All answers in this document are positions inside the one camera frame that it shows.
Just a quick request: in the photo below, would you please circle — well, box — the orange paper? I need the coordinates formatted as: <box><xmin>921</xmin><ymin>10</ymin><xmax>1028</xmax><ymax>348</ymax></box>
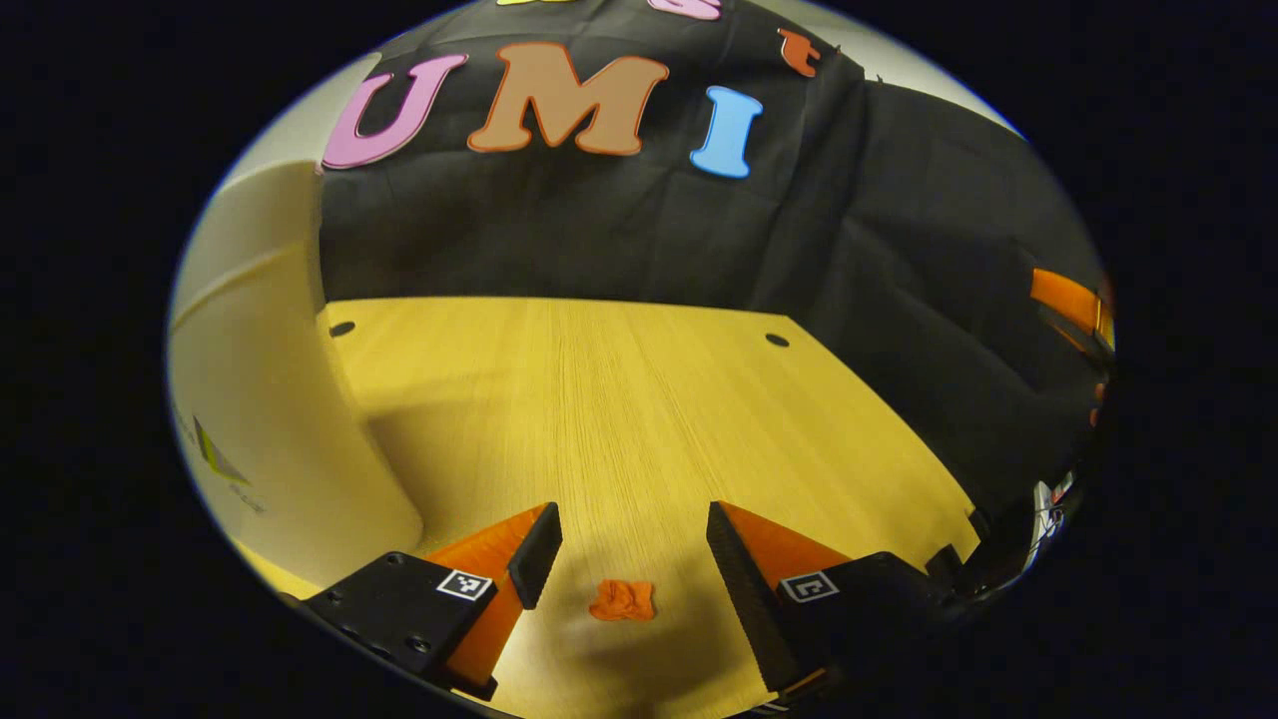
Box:
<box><xmin>588</xmin><ymin>578</ymin><xmax>657</xmax><ymax>623</ymax></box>

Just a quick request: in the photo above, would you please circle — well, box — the black backdrop cloth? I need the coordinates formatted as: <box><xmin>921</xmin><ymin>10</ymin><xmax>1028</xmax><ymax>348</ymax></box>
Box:
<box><xmin>318</xmin><ymin>0</ymin><xmax>1114</xmax><ymax>520</ymax></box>

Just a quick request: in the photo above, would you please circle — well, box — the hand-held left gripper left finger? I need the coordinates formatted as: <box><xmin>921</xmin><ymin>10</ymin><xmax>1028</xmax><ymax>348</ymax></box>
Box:
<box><xmin>300</xmin><ymin>501</ymin><xmax>565</xmax><ymax>702</ymax></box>

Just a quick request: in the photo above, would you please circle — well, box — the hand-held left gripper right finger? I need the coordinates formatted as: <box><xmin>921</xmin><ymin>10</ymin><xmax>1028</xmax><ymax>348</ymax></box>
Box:
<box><xmin>705</xmin><ymin>499</ymin><xmax>959</xmax><ymax>715</ymax></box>

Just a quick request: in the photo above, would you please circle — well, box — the white desktop garbage bin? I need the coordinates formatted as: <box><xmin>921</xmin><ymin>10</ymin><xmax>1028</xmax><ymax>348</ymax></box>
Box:
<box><xmin>168</xmin><ymin>160</ymin><xmax>425</xmax><ymax>590</ymax></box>

